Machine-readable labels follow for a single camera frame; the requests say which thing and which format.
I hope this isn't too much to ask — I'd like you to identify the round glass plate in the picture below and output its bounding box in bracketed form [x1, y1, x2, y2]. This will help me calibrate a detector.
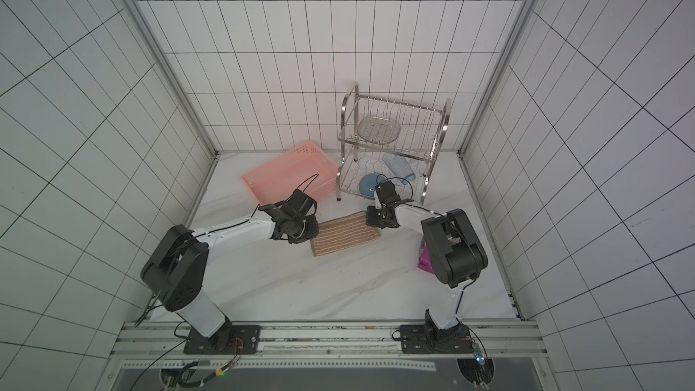
[358, 116, 402, 145]

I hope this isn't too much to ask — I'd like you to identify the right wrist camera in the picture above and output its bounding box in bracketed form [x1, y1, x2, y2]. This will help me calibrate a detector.
[375, 180, 399, 204]

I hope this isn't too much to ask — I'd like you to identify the brown striped square dishcloth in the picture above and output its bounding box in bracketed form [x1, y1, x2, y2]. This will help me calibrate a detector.
[311, 211, 380, 257]

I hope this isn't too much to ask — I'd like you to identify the pink plastic basket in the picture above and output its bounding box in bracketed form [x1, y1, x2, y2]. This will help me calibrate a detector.
[241, 140, 338, 206]

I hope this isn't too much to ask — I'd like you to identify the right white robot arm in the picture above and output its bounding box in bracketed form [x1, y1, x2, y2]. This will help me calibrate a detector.
[367, 180, 489, 364]

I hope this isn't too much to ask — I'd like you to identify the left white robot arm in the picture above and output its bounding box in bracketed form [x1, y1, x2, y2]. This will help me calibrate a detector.
[140, 189, 319, 356]

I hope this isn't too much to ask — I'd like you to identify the blue bowl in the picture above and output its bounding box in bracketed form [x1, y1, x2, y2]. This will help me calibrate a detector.
[358, 173, 384, 199]

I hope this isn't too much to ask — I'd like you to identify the clear blue glass cup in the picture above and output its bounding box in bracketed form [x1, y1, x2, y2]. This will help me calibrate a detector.
[382, 153, 416, 185]

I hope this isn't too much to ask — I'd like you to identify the metal two-tier dish rack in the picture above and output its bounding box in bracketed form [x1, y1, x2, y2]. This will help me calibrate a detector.
[336, 81, 452, 204]

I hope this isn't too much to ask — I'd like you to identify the purple tissue pack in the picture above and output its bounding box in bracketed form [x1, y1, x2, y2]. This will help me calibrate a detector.
[417, 240, 434, 273]

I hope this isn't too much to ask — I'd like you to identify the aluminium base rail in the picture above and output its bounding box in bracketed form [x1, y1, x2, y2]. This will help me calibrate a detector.
[109, 320, 548, 376]

